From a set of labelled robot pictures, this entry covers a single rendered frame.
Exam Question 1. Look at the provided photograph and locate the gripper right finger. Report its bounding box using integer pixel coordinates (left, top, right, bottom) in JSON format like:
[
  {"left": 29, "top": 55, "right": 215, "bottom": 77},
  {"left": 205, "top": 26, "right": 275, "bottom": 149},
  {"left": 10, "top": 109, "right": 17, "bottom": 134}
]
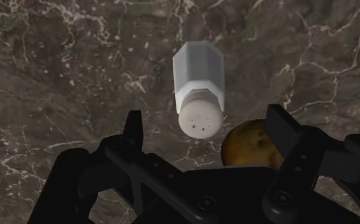
[{"left": 261, "top": 104, "right": 360, "bottom": 224}]

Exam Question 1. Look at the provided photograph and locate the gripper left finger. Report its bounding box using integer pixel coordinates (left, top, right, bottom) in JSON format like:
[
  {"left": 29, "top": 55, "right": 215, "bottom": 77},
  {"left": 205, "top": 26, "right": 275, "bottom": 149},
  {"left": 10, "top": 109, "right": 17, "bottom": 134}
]
[{"left": 27, "top": 109, "right": 219, "bottom": 224}]

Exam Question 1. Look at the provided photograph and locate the brown potato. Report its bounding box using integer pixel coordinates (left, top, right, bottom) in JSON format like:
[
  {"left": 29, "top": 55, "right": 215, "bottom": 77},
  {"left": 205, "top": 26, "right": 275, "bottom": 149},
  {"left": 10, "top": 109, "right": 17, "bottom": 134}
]
[{"left": 220, "top": 118, "right": 285, "bottom": 170}]

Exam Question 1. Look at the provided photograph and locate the white salt shaker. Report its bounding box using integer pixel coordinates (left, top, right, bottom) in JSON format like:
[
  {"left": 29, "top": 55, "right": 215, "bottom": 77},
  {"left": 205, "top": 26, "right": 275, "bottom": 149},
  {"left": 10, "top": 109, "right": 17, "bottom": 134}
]
[{"left": 172, "top": 40, "right": 226, "bottom": 139}]

